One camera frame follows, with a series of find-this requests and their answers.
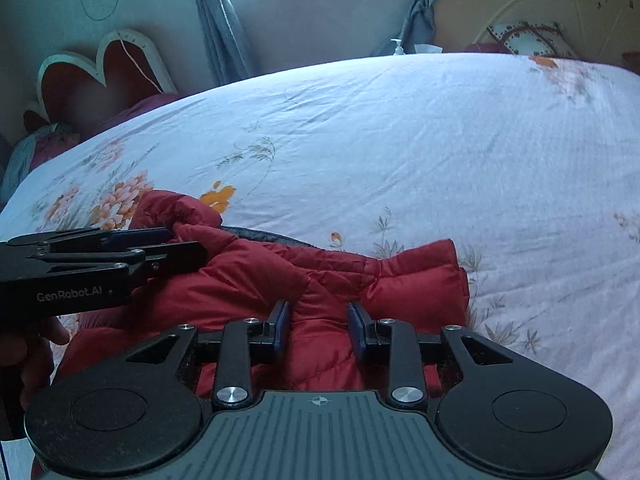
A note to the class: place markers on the white patterned pillow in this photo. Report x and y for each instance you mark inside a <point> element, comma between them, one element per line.
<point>532,39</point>

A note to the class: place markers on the left hand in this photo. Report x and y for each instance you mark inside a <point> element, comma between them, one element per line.
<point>27,361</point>

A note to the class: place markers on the magenta blanket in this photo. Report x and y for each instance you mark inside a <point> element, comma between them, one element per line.
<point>32,151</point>

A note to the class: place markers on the purple pillow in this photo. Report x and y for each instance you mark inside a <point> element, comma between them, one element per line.
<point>140,108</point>

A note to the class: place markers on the white floral bed quilt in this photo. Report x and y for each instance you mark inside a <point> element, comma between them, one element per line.
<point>531,168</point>

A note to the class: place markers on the blue curtain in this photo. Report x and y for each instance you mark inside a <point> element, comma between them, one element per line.
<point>227,49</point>
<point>418,27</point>

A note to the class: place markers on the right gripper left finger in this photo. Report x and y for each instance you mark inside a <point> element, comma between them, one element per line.
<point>243,344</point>

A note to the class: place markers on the white pump bottle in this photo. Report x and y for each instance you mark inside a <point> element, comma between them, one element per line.
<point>398,49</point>

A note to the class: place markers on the red puffer jacket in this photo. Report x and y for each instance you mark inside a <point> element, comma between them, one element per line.
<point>424,286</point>

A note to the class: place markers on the left blue curtain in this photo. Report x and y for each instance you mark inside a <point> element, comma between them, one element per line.
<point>227,49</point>

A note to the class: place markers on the cream round headboard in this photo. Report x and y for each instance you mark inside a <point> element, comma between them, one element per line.
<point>600,31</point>

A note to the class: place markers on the right blue curtain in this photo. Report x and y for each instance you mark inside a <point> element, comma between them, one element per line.
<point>418,27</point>

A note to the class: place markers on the red crown-shaped headboard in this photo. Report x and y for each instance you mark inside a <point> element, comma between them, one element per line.
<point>81,92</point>

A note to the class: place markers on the orange tissue box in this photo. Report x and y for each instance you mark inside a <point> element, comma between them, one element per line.
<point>427,49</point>

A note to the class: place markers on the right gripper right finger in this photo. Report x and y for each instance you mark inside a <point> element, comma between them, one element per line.
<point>390,348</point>

